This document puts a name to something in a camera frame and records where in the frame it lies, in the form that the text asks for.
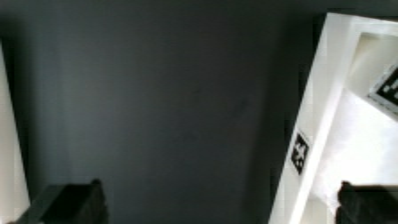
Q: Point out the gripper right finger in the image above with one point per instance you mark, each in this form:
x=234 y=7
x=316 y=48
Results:
x=369 y=204

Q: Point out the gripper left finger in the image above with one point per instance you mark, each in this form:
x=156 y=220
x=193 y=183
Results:
x=71 y=204

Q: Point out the white square table top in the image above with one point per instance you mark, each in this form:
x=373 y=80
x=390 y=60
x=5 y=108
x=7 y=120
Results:
x=344 y=145

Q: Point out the white U-shaped fence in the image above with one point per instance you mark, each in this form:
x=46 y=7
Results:
x=15 y=201

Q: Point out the white table leg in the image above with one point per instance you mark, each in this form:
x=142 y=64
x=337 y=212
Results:
x=383 y=92

